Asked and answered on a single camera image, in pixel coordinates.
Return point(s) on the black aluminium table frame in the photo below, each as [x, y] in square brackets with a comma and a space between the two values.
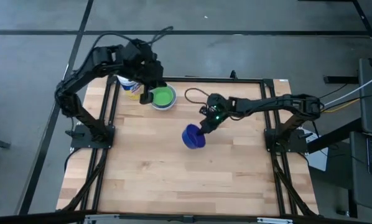
[204, 79]

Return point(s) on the Lysol wipes canister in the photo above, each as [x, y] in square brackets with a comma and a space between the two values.
[131, 88]

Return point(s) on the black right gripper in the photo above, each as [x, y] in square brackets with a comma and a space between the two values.
[217, 107]

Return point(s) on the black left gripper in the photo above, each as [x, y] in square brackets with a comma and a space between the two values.
[145, 63]

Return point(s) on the black diagonal desk bar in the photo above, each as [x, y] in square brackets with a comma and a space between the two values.
[335, 137]

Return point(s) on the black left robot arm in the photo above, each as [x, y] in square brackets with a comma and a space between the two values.
[102, 60]

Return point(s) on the black stand leg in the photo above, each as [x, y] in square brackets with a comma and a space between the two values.
[368, 23]

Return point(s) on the black floor foot bar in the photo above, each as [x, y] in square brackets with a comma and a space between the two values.
[341, 79]

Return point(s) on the light blue bowl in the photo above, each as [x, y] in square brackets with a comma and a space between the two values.
[173, 102]

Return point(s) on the dark blue bowl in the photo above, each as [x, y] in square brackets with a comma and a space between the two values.
[192, 138]

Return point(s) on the small black clamp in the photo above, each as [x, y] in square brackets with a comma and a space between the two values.
[233, 75]

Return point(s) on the white bowl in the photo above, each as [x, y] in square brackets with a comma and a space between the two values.
[163, 109]

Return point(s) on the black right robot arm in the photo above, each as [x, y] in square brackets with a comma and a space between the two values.
[267, 104]

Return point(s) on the grey side desk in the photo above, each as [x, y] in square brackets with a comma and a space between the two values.
[364, 193]

